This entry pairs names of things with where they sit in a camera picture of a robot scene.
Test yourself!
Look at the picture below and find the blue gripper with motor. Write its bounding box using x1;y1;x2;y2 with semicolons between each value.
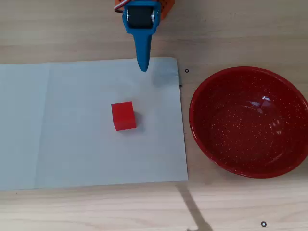
122;0;161;72

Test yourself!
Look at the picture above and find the red cube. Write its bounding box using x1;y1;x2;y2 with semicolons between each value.
111;101;137;132

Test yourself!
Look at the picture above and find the red speckled bowl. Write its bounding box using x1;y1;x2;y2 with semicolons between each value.
189;66;308;179

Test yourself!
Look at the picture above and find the grey paper sheet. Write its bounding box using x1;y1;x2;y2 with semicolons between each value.
35;57;189;190
0;63;51;191

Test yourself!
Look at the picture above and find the white red black servo cable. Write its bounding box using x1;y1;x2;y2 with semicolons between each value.
113;0;126;13

